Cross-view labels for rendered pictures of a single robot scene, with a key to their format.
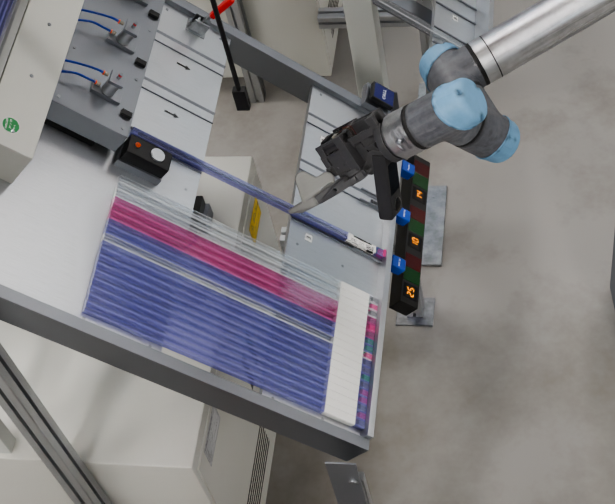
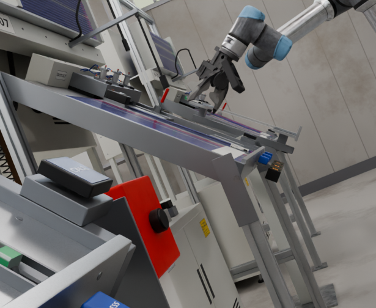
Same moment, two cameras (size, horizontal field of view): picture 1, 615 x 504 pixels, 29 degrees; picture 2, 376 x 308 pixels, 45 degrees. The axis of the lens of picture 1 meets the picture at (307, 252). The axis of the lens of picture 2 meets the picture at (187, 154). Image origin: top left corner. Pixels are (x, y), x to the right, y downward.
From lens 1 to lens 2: 174 cm
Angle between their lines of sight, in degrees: 55
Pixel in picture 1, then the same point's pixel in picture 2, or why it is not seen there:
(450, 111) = (244, 11)
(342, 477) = (228, 176)
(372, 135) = (219, 53)
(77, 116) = (85, 79)
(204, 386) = (131, 126)
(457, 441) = not seen: outside the picture
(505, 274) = not seen: outside the picture
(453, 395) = not seen: outside the picture
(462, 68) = not seen: hidden behind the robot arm
